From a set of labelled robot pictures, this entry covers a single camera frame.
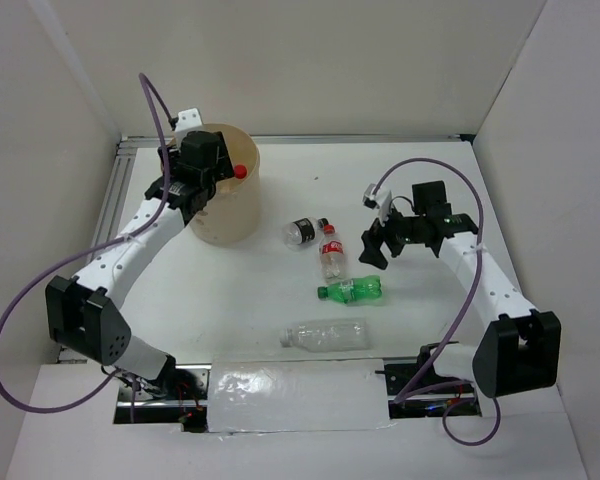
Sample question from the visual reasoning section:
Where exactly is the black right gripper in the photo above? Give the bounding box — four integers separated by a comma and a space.
359, 200, 426, 270

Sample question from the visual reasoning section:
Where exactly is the large clear bottle red label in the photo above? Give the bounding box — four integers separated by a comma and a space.
217, 164, 249, 195

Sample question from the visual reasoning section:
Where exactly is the green plastic bottle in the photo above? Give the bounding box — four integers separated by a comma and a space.
317, 275, 383, 305

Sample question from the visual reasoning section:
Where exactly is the large clear unlabelled bottle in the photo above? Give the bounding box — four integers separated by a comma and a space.
279, 318, 371, 353

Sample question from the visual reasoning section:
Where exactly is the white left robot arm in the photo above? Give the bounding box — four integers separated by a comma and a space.
45, 130, 234, 399

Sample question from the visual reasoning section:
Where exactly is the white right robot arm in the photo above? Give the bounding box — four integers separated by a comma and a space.
359, 181, 561, 398

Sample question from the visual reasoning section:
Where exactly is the beige plastic bin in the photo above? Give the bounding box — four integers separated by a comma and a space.
160, 123, 263, 246

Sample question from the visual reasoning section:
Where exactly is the small clear bottle red label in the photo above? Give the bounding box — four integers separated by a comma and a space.
319, 224, 346, 283

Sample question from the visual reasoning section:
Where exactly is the clear bottle black label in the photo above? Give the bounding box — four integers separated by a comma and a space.
283, 217, 328, 247

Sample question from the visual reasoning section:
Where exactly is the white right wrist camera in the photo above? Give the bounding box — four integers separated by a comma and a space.
363, 184, 393, 226

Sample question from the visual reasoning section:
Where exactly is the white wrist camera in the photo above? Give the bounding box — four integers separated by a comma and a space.
172, 108, 203, 136
363, 184, 393, 226

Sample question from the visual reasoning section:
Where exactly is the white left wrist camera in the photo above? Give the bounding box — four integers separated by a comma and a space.
172, 108, 203, 136

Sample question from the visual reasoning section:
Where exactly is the aluminium frame rail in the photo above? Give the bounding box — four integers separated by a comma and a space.
54, 133, 476, 361

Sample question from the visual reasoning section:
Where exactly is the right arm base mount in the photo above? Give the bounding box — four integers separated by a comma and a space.
375, 344, 481, 420

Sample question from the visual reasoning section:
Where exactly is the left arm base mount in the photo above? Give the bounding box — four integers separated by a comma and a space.
113, 364, 212, 433

